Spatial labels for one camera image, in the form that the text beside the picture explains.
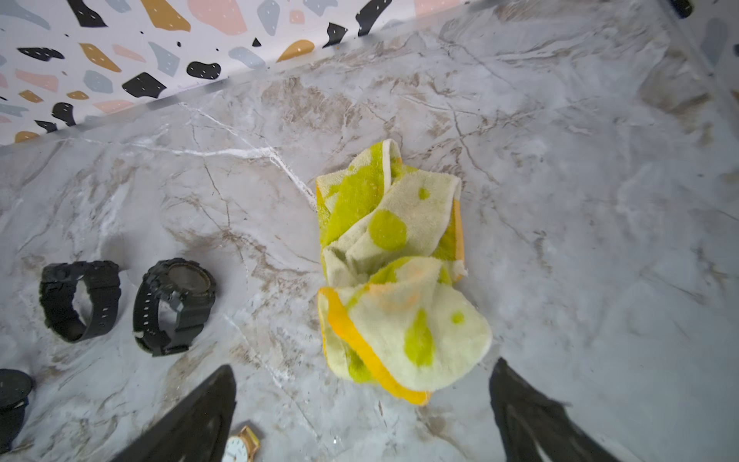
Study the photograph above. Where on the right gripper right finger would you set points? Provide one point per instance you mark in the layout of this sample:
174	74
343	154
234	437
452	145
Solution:
532	425

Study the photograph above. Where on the yellow green white cloth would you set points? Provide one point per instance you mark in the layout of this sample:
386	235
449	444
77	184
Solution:
392	251

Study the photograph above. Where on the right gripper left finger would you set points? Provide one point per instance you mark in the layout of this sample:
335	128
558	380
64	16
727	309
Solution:
196	429

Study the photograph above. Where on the black digital watch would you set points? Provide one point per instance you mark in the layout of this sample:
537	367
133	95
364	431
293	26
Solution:
188	290

